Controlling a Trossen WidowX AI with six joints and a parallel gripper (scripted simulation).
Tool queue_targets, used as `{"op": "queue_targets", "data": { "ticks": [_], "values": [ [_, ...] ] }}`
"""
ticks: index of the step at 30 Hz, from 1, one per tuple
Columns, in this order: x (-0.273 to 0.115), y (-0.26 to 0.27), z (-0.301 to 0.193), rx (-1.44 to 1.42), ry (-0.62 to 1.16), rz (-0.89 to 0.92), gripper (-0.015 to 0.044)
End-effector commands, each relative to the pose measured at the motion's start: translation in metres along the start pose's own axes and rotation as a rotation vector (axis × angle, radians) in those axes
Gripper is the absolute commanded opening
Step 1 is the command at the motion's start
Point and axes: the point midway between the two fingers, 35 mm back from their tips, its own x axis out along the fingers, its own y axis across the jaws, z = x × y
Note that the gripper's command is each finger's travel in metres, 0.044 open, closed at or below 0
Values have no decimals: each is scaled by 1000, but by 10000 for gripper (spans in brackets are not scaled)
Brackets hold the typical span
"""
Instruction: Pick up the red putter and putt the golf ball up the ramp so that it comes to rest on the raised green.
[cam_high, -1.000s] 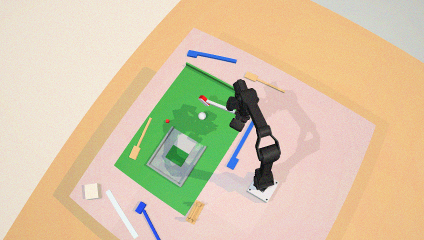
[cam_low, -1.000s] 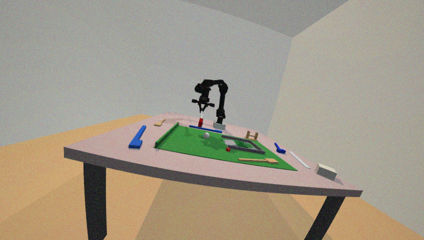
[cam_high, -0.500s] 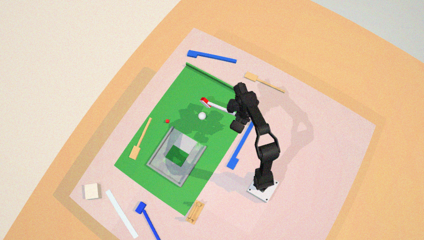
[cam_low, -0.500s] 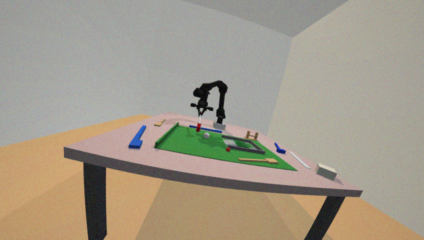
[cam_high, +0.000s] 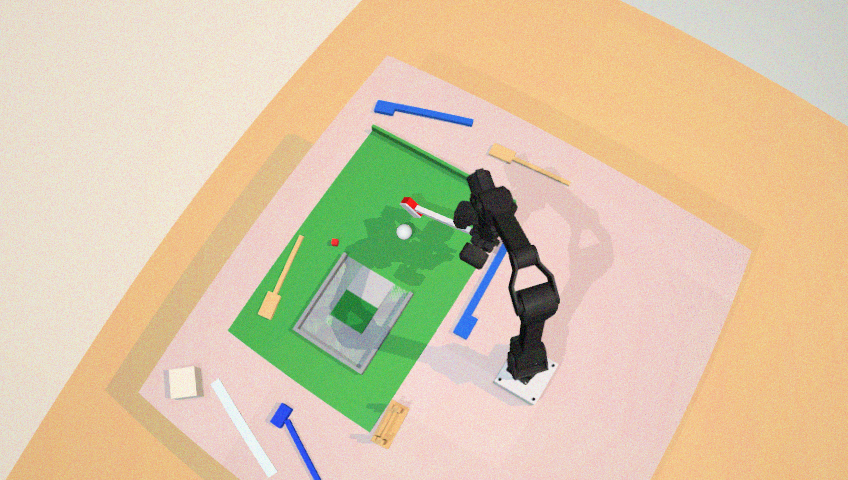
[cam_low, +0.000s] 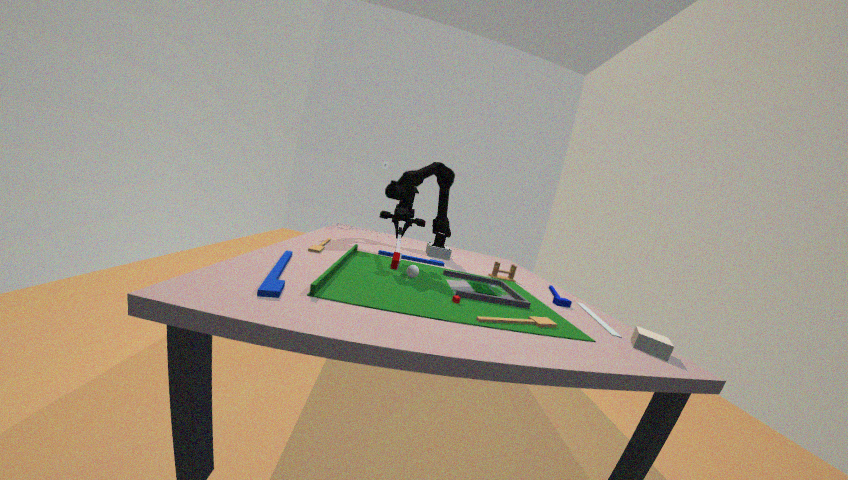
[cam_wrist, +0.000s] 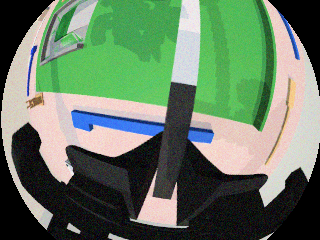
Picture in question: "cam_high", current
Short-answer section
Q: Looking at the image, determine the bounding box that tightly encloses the white golf ball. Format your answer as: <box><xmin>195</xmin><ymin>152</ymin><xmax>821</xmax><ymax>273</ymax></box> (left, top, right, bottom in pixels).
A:
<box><xmin>396</xmin><ymin>224</ymin><xmax>412</xmax><ymax>240</ymax></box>

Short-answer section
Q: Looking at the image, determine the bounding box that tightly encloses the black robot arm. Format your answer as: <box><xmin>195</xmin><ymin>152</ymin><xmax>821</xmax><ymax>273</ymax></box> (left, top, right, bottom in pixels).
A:
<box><xmin>453</xmin><ymin>168</ymin><xmax>560</xmax><ymax>385</ymax></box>

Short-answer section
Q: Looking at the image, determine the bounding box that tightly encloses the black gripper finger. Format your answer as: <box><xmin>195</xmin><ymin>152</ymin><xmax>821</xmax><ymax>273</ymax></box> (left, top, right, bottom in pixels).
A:
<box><xmin>470</xmin><ymin>233</ymin><xmax>496</xmax><ymax>253</ymax></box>

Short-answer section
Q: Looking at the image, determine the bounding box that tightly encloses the cream cube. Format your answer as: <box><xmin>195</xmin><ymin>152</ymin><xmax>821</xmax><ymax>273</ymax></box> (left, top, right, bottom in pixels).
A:
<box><xmin>169</xmin><ymin>366</ymin><xmax>204</xmax><ymax>400</ymax></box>

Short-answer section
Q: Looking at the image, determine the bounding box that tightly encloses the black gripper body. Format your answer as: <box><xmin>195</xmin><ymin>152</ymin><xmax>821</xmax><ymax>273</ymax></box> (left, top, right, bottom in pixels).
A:
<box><xmin>459</xmin><ymin>218</ymin><xmax>499</xmax><ymax>270</ymax></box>

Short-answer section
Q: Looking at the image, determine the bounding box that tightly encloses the white flat bar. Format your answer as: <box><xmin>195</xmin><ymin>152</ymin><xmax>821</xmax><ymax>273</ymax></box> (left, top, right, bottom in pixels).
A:
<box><xmin>210</xmin><ymin>378</ymin><xmax>278</xmax><ymax>478</ymax></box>

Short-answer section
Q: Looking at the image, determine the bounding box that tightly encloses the green putting mat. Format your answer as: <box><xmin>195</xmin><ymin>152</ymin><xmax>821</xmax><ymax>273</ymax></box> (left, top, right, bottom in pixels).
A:
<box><xmin>228</xmin><ymin>131</ymin><xmax>476</xmax><ymax>432</ymax></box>

